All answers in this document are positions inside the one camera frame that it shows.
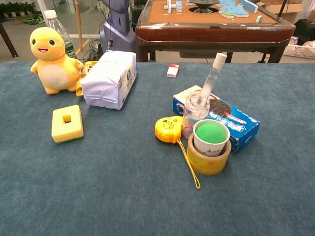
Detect brown mahjong table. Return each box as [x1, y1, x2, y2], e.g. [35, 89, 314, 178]
[135, 0, 296, 63]

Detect blue felt table cover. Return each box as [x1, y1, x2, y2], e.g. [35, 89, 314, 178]
[0, 60, 315, 236]

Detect pale paper bag package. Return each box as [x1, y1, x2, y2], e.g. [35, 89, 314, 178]
[81, 50, 138, 111]

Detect dark table leg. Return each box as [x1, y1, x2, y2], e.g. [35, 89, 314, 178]
[0, 21, 19, 59]

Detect row of potted plants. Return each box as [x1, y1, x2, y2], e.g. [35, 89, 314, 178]
[0, 1, 37, 18]

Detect yellow tape measure with cord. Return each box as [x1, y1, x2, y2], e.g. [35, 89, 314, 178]
[155, 116, 201, 189]

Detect blue grey machine base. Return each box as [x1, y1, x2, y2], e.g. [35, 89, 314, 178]
[99, 0, 137, 53]

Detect white paper cup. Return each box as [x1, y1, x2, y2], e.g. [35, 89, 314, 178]
[192, 119, 231, 157]

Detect black mahjong table centre dial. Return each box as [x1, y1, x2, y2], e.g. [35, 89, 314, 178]
[189, 0, 220, 13]

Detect blue cookie box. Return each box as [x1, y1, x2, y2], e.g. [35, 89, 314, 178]
[172, 85, 261, 154]

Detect clear test tube white cap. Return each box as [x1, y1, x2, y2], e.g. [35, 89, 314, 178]
[198, 52, 228, 105]

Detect white plastic basket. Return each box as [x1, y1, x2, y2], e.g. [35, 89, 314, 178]
[283, 43, 315, 59]

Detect stacked blue white mahjong tiles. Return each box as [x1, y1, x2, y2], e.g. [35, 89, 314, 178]
[164, 0, 184, 14]

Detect clear glass jar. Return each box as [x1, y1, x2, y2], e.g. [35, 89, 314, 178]
[181, 93, 211, 141]

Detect clear plastic water bottle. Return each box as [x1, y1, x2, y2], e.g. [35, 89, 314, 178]
[43, 9, 77, 59]

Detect red white cigarette box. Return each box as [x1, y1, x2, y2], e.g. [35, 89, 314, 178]
[166, 63, 180, 79]

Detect yellow plush toy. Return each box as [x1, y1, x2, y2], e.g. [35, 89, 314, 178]
[29, 26, 85, 95]

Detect black box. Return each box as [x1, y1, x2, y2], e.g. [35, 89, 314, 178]
[294, 19, 315, 46]

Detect yellow sponge block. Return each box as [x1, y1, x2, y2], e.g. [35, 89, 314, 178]
[51, 104, 85, 145]

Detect cardboard box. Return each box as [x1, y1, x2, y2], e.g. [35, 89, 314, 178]
[257, 0, 311, 24]

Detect green ball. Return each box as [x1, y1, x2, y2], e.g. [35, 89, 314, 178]
[196, 122, 227, 144]

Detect yellow snack packet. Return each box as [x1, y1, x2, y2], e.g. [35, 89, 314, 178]
[75, 60, 98, 97]

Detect wooden pole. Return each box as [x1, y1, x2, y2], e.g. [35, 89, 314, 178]
[75, 0, 84, 52]

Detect yellow tape roll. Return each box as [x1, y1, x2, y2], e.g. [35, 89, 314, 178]
[187, 133, 232, 176]

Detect black hanging cable with clip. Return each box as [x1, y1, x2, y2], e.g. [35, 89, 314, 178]
[107, 0, 114, 53]

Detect black floor cable bundle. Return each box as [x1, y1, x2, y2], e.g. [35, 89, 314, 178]
[83, 39, 103, 61]

